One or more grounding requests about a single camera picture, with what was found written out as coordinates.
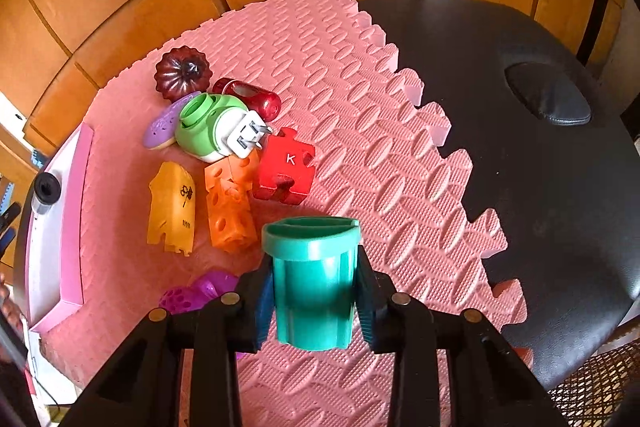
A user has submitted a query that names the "magenta perforated strainer cup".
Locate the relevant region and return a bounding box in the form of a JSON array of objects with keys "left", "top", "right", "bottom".
[{"left": 157, "top": 269, "right": 246, "bottom": 360}]

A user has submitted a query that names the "orange cube block toy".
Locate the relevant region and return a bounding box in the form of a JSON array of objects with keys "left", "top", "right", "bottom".
[{"left": 204, "top": 150, "right": 259, "bottom": 254}]

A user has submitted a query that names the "yellow plastic piece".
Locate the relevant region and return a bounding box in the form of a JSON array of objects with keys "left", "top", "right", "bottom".
[{"left": 146, "top": 161, "right": 195, "bottom": 257}]

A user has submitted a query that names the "teal plastic cylinder cup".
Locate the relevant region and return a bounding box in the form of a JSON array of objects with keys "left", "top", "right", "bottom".
[{"left": 262, "top": 216, "right": 361, "bottom": 351}]

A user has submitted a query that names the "clear jar black lid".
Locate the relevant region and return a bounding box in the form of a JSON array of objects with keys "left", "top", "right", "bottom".
[{"left": 32, "top": 171, "right": 62, "bottom": 215}]

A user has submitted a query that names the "red puzzle piece block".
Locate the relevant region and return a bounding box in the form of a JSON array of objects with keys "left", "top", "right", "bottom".
[{"left": 253, "top": 127, "right": 316, "bottom": 205}]

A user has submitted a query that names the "purple oval perforated case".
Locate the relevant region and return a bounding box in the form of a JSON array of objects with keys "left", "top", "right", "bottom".
[{"left": 142, "top": 91, "right": 201, "bottom": 150}]

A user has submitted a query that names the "green white plug device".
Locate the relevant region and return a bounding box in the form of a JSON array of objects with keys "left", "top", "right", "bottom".
[{"left": 175, "top": 93, "right": 273, "bottom": 164}]

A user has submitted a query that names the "red glossy cylinder bottle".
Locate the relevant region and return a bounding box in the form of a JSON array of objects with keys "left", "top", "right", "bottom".
[{"left": 210, "top": 78, "right": 282, "bottom": 122}]

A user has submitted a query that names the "dark brown mushroom brush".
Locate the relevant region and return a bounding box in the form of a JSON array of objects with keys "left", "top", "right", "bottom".
[{"left": 154, "top": 46, "right": 213, "bottom": 102}]

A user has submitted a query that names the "pink white cardboard tray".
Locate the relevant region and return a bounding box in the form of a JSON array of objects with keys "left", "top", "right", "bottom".
[{"left": 25, "top": 124, "right": 93, "bottom": 334}]

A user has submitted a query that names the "black padded massage table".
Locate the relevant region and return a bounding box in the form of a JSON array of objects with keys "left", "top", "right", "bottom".
[{"left": 361, "top": 0, "right": 639, "bottom": 388}]

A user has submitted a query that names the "pink foam puzzle mat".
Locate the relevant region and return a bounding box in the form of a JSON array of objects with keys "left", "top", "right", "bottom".
[{"left": 39, "top": 0, "right": 535, "bottom": 427}]

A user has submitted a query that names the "black face hole cushion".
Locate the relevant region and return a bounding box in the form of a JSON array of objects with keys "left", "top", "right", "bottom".
[{"left": 506, "top": 62, "right": 591, "bottom": 127}]

